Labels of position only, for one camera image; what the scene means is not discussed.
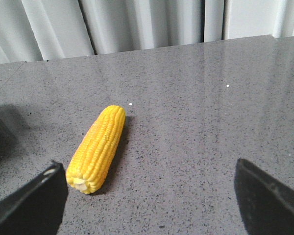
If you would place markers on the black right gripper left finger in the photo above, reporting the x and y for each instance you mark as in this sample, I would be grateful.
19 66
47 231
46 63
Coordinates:
36 208

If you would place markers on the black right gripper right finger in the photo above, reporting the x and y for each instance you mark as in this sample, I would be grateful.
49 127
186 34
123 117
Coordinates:
266 205

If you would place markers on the yellow corn cob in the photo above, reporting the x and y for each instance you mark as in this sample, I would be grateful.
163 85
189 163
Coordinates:
91 161

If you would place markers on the white pleated curtain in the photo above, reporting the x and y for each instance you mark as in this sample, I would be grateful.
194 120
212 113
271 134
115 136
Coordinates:
34 30

